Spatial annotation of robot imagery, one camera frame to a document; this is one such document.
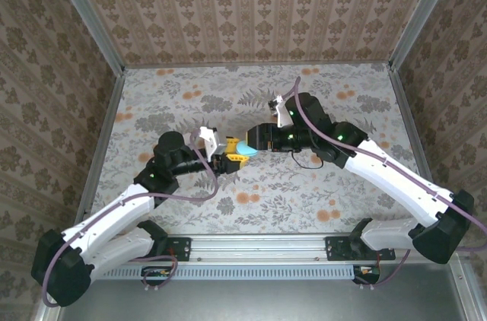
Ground light blue earbud case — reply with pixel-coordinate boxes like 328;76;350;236
232;138;259;157

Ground black base connector board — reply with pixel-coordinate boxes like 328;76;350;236
141;265;177;286
352;264;381;284

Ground grey metal sheet panel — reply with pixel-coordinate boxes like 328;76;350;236
56;267;473;321

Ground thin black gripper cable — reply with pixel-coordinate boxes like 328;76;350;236
291;148;325;170

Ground aluminium table side rail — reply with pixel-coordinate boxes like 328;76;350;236
75;72;126;223
387;64;442;204

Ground aluminium table back rail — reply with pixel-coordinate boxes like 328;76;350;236
123;60;393;70

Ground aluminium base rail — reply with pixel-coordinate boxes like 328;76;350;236
189;234;328;263

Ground grey slotted cable duct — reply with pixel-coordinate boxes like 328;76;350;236
102;262;357;281

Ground aluminium frame post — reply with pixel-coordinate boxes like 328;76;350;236
388;0;466;69
42;0;126;77

